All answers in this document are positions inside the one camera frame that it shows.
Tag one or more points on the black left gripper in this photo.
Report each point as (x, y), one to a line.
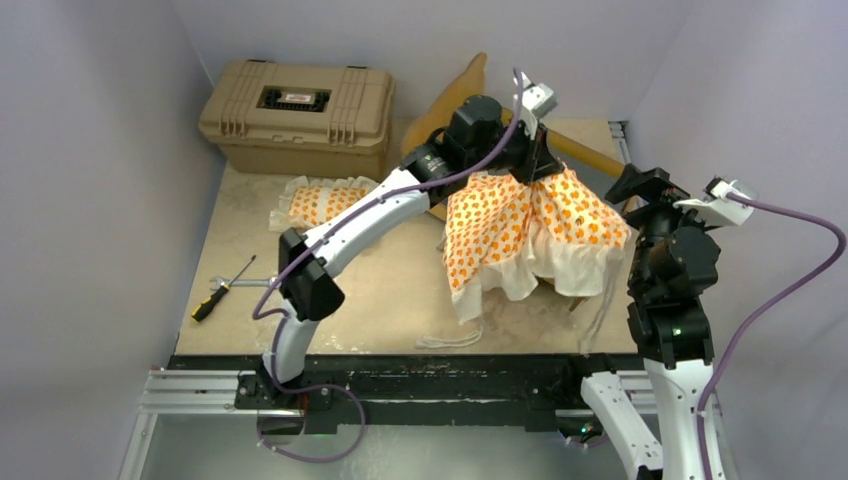
(538, 162)

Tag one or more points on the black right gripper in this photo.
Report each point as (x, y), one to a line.
(655, 185)

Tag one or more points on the orange patterned white blanket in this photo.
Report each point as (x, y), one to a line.
(535, 268)

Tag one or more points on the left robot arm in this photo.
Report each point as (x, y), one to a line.
(475, 139)

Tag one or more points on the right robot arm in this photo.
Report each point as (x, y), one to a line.
(674, 262)

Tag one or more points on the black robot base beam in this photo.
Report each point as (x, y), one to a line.
(537, 392)

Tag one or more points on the small orange patterned pillow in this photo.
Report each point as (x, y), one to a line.
(307, 202)

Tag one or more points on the tan plastic tool case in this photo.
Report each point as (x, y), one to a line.
(301, 120)

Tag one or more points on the silver open-end wrench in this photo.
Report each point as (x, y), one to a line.
(218, 281)

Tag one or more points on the yellow black screwdriver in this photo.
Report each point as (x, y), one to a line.
(205, 308)

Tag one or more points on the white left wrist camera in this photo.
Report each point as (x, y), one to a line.
(537, 100)

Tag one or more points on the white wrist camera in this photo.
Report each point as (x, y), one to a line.
(716, 209)
(537, 100)

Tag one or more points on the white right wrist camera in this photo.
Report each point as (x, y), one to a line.
(716, 209)

